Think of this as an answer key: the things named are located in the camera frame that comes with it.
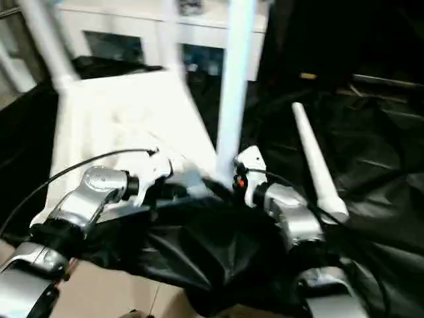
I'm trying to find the white plastic table leg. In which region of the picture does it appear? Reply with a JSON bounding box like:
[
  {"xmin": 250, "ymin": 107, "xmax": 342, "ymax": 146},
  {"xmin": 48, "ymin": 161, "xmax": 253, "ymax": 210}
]
[
  {"xmin": 215, "ymin": 0, "xmax": 256, "ymax": 189},
  {"xmin": 291, "ymin": 101, "xmax": 349, "ymax": 223},
  {"xmin": 19, "ymin": 0, "xmax": 82, "ymax": 96},
  {"xmin": 158, "ymin": 0, "xmax": 188, "ymax": 95}
]

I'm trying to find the black mat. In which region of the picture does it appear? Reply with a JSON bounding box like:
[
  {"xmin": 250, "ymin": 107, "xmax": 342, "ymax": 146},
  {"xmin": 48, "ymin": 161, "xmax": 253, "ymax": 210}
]
[{"xmin": 0, "ymin": 56, "xmax": 424, "ymax": 318}]

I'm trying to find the white glass-door cabinet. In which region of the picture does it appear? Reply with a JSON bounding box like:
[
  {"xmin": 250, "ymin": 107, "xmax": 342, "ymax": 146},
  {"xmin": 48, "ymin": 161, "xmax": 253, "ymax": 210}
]
[{"xmin": 54, "ymin": 0, "xmax": 269, "ymax": 82}]

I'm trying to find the black metal bar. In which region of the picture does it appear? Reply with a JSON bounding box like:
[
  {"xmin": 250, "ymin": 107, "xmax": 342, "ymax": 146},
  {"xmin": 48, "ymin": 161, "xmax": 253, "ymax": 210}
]
[{"xmin": 352, "ymin": 74, "xmax": 424, "ymax": 91}]

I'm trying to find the black backdrop cloth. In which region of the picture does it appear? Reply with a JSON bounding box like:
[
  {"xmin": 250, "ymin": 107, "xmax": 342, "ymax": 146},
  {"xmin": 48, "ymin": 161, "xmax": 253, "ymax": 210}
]
[{"xmin": 258, "ymin": 0, "xmax": 424, "ymax": 90}]

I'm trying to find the white pole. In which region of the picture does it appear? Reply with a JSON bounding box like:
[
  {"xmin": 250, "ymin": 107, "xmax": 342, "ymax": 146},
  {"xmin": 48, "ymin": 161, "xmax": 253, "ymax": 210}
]
[{"xmin": 0, "ymin": 49, "xmax": 34, "ymax": 97}]

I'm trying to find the black left wrist camera cable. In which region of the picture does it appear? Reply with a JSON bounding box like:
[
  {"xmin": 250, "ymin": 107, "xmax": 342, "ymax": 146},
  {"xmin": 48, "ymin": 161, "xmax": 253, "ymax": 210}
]
[{"xmin": 0, "ymin": 147, "xmax": 159, "ymax": 233}]

